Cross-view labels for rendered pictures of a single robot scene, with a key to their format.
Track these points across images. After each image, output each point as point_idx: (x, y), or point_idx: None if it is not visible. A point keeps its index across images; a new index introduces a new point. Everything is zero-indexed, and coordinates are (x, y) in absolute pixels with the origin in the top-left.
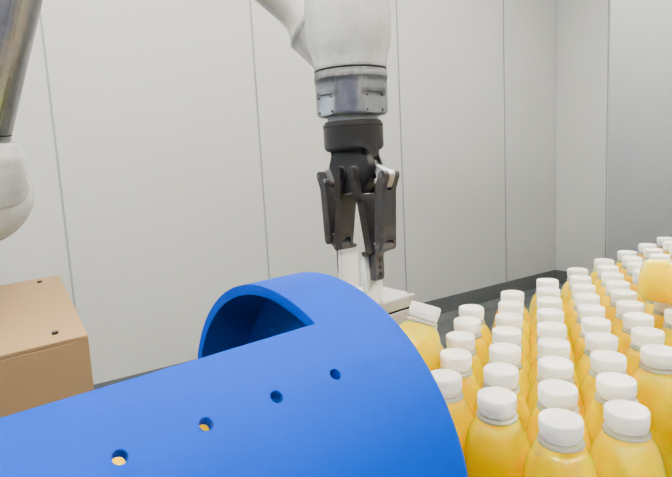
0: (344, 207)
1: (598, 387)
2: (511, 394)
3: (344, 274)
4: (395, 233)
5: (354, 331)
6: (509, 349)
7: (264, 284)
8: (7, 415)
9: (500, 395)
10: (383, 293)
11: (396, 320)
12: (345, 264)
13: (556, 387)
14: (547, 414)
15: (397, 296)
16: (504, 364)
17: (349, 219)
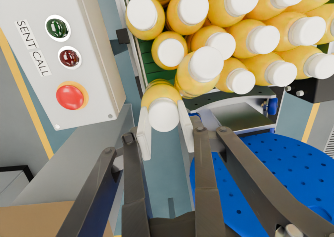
0: (150, 209)
1: None
2: (292, 68)
3: (150, 138)
4: (238, 138)
5: None
6: None
7: None
8: (105, 233)
9: (288, 74)
10: (40, 1)
11: (89, 11)
12: (149, 143)
13: (312, 33)
14: (319, 70)
15: None
16: (265, 31)
17: (143, 178)
